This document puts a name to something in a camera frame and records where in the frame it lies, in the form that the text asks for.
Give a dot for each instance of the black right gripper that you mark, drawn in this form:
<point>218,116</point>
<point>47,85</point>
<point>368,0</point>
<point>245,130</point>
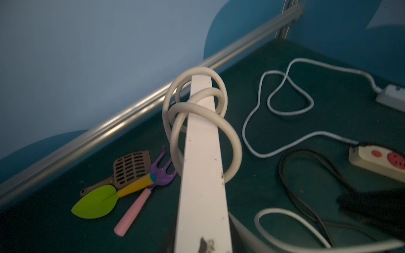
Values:
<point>383,210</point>

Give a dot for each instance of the white power strip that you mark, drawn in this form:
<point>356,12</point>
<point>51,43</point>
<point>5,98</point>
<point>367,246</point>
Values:
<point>203,222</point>

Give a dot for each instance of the beige red socket power strip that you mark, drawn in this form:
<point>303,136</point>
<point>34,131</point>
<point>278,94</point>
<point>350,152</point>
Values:
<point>379,160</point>

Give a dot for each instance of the small white adapter strip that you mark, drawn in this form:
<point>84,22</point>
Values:
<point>392,96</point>

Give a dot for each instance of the purple pink toy rake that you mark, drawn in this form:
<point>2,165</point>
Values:
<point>162,179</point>

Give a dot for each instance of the brown slotted toy scoop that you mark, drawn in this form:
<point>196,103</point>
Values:
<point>126,170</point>

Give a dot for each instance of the green yellow toy trowel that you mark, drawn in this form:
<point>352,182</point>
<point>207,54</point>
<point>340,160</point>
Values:
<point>101,201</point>

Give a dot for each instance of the right vertical aluminium post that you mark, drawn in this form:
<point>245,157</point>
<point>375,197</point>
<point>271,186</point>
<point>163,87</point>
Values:
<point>291,12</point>

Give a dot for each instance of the horizontal aluminium frame rail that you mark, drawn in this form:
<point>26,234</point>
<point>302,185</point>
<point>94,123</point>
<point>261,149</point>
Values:
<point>46,167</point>

